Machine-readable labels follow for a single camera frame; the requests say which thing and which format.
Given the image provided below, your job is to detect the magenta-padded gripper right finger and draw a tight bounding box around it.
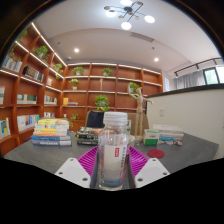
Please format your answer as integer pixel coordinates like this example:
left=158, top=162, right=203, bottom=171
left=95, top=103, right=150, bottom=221
left=127, top=145, right=171, bottom=189

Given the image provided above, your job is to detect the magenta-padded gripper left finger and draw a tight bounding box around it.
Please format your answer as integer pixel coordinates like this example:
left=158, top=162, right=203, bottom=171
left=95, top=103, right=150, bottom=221
left=54, top=145, right=100, bottom=189

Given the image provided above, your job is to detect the clear plastic water bottle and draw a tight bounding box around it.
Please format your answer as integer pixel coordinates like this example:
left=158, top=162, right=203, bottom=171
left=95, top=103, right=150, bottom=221
left=96, top=111, right=132, bottom=192

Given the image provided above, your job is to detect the flat round red coaster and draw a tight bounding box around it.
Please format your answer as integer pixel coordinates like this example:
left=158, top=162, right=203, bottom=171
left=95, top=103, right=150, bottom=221
left=146, top=148, right=166, bottom=159

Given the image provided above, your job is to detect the green and white box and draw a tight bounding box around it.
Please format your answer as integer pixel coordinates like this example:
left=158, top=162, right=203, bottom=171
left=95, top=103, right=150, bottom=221
left=143, top=129, right=160, bottom=146

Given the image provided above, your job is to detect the stack of white books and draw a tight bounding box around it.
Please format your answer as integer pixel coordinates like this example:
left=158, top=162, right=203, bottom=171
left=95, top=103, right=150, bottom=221
left=152, top=124, right=185, bottom=142

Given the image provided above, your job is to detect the stack of colourful books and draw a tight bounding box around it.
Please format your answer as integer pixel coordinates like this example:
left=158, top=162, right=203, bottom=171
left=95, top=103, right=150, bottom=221
left=31, top=117, right=73, bottom=147

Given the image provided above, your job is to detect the dark office chair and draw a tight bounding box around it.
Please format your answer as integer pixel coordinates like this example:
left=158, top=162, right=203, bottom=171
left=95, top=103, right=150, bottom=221
left=85, top=110, right=106, bottom=129

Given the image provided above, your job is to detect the wooden artist mannequin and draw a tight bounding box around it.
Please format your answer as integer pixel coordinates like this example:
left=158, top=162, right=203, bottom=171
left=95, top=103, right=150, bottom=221
left=127, top=83, right=154, bottom=143

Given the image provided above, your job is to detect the grey curtain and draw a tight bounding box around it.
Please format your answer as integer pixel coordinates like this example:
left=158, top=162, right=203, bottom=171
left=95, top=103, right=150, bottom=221
left=175, top=69, right=205, bottom=90

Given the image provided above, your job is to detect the window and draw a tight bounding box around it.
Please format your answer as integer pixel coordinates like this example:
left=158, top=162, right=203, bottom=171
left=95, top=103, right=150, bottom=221
left=203, top=65, right=224, bottom=86

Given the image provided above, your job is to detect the ceiling air vent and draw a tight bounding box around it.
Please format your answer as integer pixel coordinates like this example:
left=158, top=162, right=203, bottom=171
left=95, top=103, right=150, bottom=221
left=129, top=31, right=155, bottom=43

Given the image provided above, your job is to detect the branched ceiling lamp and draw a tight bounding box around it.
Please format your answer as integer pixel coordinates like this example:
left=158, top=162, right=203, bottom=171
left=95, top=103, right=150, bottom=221
left=103, top=0, right=156, bottom=31

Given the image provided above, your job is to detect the wooden wall shelf unit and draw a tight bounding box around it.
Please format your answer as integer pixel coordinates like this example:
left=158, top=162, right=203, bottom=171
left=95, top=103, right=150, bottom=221
left=0, top=21, right=163, bottom=158

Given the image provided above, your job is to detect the black ceiling track rail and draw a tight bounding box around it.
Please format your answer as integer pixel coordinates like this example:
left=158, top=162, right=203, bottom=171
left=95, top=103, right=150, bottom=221
left=174, top=57, right=224, bottom=78

